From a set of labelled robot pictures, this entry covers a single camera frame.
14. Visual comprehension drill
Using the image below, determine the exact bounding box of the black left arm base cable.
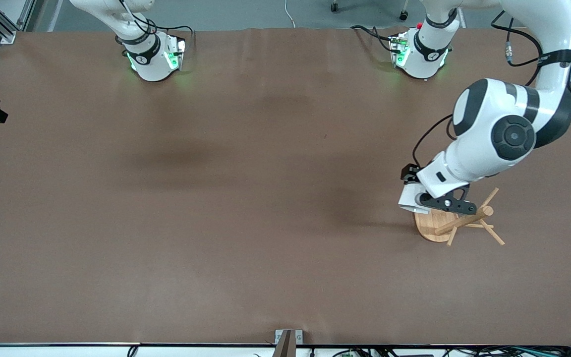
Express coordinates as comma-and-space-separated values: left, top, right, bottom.
350, 24, 400, 53

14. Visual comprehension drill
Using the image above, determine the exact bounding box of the black arm base cable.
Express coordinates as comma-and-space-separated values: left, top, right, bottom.
350, 24, 400, 53
156, 24, 195, 50

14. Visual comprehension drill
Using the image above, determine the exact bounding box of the wooden cup rack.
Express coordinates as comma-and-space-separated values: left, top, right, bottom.
414, 187, 506, 247

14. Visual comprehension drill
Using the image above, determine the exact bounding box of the white faceted cup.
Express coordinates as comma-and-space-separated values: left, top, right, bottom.
398, 182, 434, 215

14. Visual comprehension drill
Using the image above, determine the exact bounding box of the tangled cable bundle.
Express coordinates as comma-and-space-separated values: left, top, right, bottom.
310, 346, 571, 357

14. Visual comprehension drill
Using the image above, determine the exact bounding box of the upright aluminium frame post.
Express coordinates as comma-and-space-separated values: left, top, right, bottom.
16, 0, 36, 31

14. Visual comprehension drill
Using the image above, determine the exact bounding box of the black right arm base cable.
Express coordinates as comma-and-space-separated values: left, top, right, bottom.
156, 24, 195, 50

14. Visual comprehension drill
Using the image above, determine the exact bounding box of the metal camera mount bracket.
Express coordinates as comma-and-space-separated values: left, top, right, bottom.
275, 329, 304, 357

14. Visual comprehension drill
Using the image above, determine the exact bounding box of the brown table cover sheet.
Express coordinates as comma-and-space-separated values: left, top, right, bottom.
0, 27, 571, 346

